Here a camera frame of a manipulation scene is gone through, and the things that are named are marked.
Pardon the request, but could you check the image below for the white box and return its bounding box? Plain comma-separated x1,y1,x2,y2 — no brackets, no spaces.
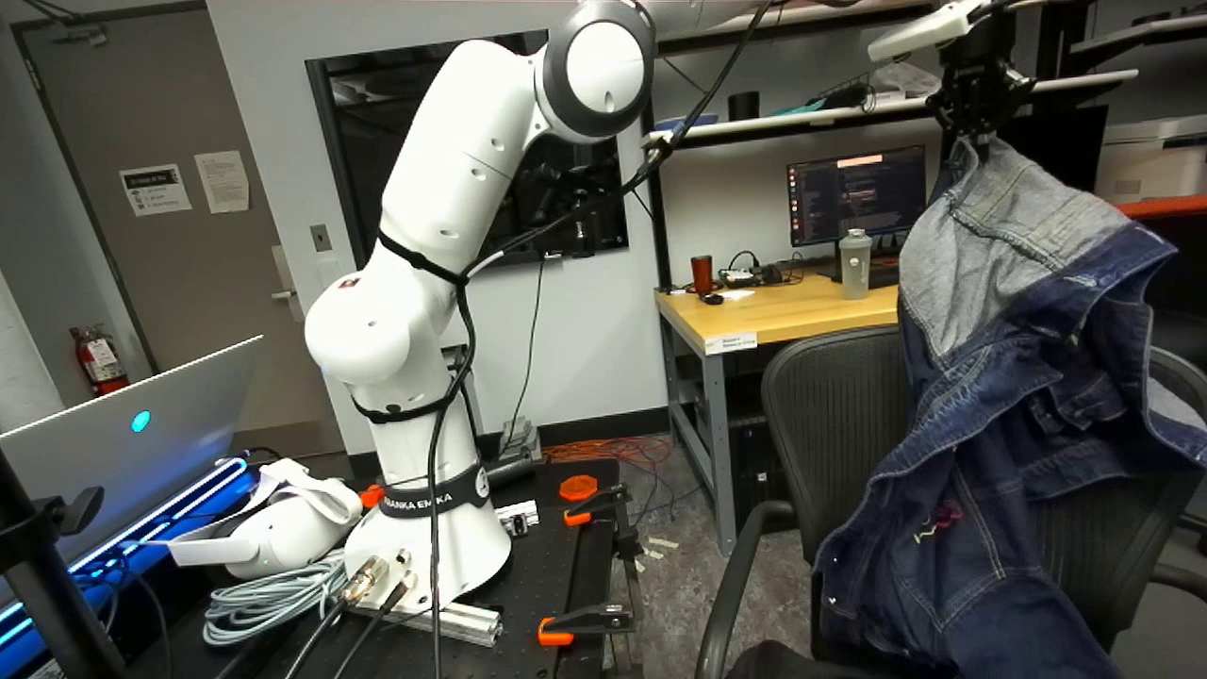
1102,139,1207,204

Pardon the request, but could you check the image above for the coiled grey cable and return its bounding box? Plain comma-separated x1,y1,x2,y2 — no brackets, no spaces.
200,549,352,651

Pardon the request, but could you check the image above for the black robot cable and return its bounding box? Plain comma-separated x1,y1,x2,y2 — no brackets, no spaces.
372,0,790,679

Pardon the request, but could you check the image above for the white VR headset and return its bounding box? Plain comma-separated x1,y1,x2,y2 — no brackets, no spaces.
167,456,366,582

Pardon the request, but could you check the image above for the grey water bottle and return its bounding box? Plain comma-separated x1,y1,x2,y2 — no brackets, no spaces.
839,226,877,303

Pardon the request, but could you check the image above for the black tripod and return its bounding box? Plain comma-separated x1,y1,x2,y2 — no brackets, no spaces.
0,447,127,679

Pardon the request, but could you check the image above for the white bag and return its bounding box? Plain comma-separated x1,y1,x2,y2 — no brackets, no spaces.
864,60,947,114

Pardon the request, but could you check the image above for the white printed door sign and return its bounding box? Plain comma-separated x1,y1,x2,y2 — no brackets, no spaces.
116,160,198,220

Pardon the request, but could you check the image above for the black cable bundle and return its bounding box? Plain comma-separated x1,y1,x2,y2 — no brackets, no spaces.
714,243,773,290

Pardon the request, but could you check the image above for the black mesh office chair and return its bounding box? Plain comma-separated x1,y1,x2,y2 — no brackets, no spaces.
695,326,1207,679

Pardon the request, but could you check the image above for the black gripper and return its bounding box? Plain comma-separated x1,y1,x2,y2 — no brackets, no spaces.
931,16,1036,155

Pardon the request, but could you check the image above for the lit computer monitor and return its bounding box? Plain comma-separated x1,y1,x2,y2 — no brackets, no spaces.
780,142,934,252

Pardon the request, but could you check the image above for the black metal shelf unit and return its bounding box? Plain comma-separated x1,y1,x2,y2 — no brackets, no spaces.
629,0,1207,293

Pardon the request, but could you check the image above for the wooden top workbench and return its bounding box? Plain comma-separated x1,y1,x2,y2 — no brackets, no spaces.
653,269,912,558

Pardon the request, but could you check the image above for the blue jean jacket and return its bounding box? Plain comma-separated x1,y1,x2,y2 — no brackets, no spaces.
810,128,1207,679

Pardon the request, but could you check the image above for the red fire extinguisher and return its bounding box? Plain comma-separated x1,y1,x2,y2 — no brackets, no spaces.
68,323,132,401

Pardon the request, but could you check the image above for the black wall screen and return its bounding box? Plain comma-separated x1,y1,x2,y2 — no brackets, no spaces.
306,30,635,271

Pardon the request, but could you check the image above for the orange round disc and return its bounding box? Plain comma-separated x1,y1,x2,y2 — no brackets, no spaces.
556,470,602,504

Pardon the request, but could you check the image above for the plain white door paper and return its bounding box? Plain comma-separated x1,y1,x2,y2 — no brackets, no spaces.
191,145,254,220

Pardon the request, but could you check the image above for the grey door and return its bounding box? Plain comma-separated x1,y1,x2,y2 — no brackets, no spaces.
12,7,352,464

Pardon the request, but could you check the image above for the silver laptop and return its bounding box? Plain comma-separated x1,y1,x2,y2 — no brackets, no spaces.
0,331,269,569

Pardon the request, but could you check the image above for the grey power brick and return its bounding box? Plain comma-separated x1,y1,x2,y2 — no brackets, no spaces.
484,420,546,487

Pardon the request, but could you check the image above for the orange black bar clamp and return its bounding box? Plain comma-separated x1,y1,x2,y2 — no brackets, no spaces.
557,482,645,535
537,598,636,651

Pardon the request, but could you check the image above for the dark computer monitor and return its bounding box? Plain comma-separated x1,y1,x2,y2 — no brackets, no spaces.
1005,103,1114,199

